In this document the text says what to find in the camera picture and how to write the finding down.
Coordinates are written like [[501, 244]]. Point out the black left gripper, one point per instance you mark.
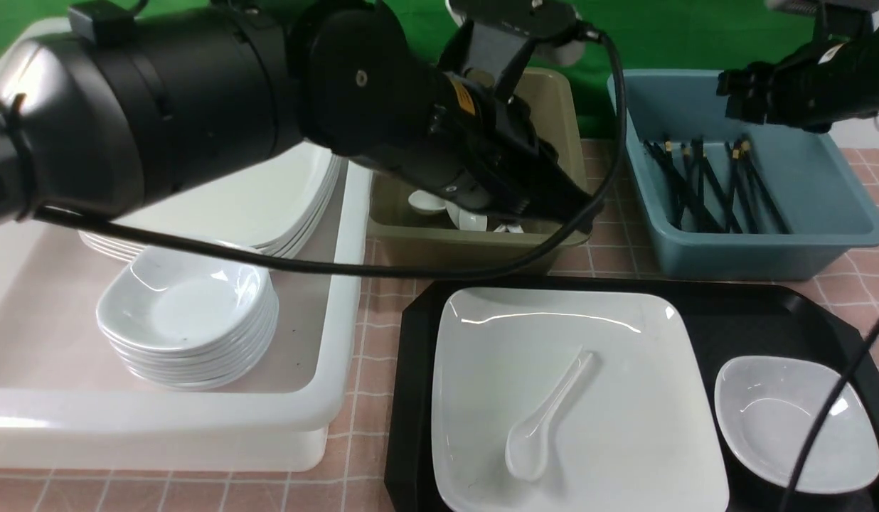
[[470, 142]]

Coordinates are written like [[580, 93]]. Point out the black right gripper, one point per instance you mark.
[[748, 92]]

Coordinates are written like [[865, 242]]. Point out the white ceramic soup spoon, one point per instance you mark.
[[527, 447]]

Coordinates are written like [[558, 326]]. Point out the small white sauce bowl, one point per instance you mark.
[[765, 407]]

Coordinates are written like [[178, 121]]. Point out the white square rice plate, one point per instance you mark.
[[635, 434]]

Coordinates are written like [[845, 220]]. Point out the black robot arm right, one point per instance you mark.
[[831, 78]]

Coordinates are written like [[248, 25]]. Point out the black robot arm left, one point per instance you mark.
[[119, 113]]

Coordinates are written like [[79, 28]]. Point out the white spoons pile in bin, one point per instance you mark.
[[425, 204]]

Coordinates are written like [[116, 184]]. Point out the green backdrop cloth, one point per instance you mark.
[[713, 35]]

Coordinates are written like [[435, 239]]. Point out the blue plastic bin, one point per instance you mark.
[[824, 202]]

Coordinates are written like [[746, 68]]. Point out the black chopsticks in blue bin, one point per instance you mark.
[[716, 187]]

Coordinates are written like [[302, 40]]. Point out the olive green plastic bin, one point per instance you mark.
[[409, 239]]

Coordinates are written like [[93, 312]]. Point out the stack of white square plates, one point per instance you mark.
[[252, 208]]

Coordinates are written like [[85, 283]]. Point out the stack of small white bowls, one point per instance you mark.
[[186, 322]]

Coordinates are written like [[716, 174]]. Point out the pink checkered tablecloth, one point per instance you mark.
[[354, 453]]

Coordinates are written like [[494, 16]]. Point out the large white plastic bin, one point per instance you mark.
[[68, 402]]

